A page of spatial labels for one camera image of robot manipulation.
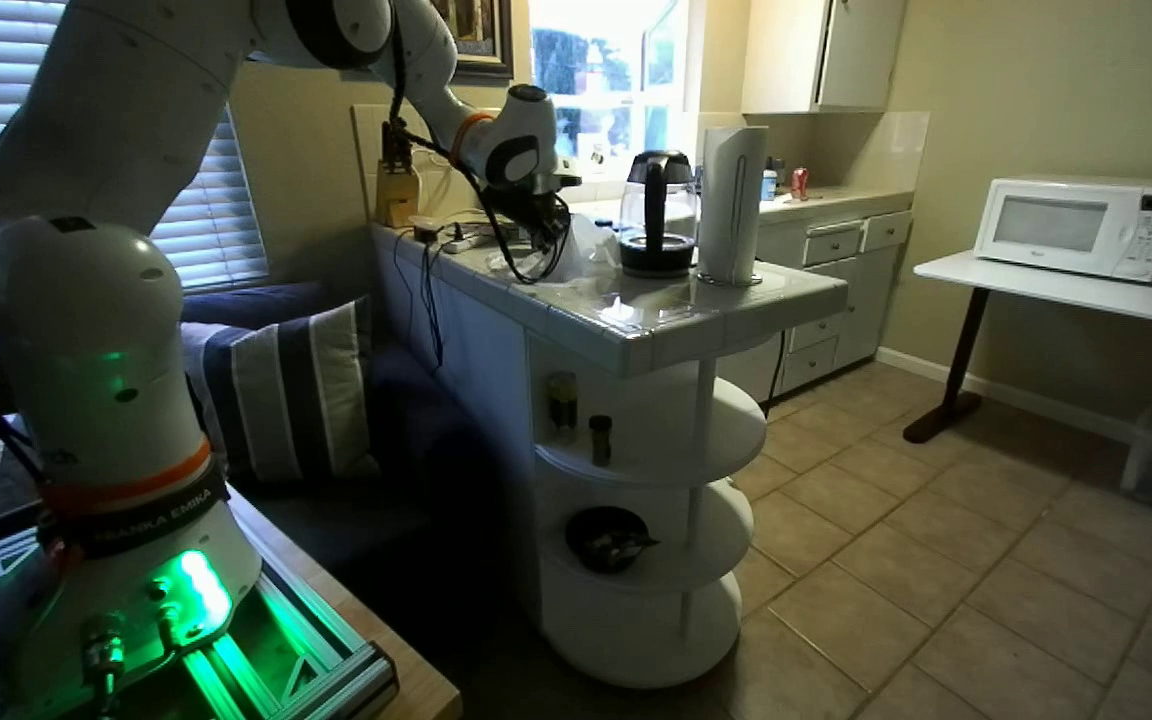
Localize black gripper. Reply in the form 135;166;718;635
475;135;578;282

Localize white tiled counter with shelves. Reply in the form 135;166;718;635
369;211;855;696

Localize glass electric kettle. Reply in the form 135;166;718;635
610;150;705;282

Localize small yellowish jar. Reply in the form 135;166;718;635
545;369;583;436

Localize wooden knife block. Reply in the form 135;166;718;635
371;118;424;231

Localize bright kitchen window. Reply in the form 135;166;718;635
525;0;697;169

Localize white paper towel roll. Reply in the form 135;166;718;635
697;118;772;291

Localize small dark bottle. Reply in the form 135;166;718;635
583;412;616;470

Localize dark blue sofa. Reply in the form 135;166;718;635
0;278;527;645

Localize white lower kitchen cabinets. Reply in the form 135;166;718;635
712;185;919;409

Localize black bowl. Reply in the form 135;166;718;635
561;505;662;582

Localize striped cushion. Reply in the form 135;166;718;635
179;296;382;490

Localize white window blinds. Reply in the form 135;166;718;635
0;0;272;337

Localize white upper cabinet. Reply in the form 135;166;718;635
734;0;911;121

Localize wooden table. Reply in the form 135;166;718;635
214;480;468;720

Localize white desk with black leg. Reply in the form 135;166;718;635
900;248;1152;449

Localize white microwave oven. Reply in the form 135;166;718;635
973;171;1152;288

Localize dark framed wall picture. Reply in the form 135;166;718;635
428;0;519;87

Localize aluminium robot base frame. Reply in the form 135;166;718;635
0;521;403;720

